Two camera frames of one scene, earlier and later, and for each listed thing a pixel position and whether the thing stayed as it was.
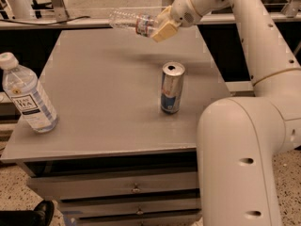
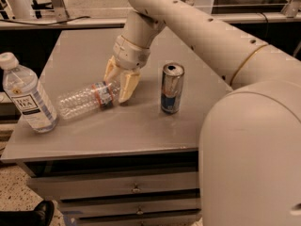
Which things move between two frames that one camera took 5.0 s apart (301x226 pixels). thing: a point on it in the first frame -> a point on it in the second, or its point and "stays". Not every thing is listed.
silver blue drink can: (172, 84) stays
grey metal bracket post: (57, 2) stays
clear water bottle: (129, 21) -> (100, 95)
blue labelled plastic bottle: (23, 88) stays
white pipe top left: (18, 1) stays
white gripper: (183, 10) -> (129, 55)
